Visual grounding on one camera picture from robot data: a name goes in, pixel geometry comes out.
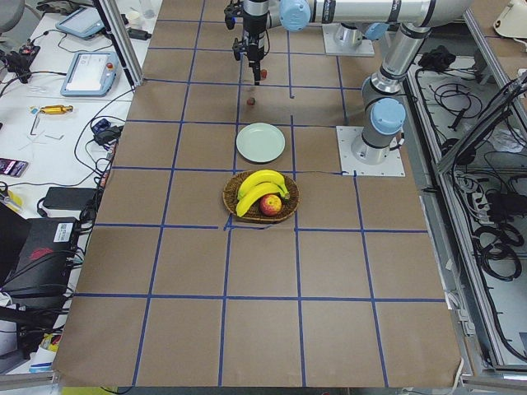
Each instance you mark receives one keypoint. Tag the blue teach pendant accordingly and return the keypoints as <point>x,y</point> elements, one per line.
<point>91,74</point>
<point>84,23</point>

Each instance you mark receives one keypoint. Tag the far blue teach pendant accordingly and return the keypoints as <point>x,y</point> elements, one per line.
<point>84,23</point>

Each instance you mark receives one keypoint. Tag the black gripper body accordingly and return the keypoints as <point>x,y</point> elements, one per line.
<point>254,25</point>

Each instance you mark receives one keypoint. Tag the red yellow apple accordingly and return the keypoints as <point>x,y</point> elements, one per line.
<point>270,205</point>

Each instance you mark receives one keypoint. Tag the near blue teach pendant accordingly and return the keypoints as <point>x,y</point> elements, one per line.
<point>91,74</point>

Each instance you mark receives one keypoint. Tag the black power adapter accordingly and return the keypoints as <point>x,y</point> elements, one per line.
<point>63,198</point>

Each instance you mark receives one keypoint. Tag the brown wicker basket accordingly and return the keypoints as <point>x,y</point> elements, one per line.
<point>289,206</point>

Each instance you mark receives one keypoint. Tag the aluminium frame post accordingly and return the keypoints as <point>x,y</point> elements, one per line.
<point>113,22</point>

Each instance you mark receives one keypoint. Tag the yellow banana bunch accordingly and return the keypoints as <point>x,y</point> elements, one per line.
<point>257,185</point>

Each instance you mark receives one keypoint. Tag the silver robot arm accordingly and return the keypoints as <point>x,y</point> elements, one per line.
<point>414,17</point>
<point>384,114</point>

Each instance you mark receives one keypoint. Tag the black computer box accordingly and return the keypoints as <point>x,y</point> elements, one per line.
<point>36,253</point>

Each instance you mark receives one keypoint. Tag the light green plate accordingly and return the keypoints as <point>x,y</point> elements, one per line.
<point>260,142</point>

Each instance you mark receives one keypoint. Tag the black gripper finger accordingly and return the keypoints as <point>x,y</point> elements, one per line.
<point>254,71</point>
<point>257,74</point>

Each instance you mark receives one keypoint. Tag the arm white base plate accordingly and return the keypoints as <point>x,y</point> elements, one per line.
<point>359,159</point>
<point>341,40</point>

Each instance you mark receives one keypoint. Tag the white paper cup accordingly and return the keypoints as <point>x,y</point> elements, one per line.
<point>134,19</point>

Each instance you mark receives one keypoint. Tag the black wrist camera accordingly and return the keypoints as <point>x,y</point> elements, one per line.
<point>231,12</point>

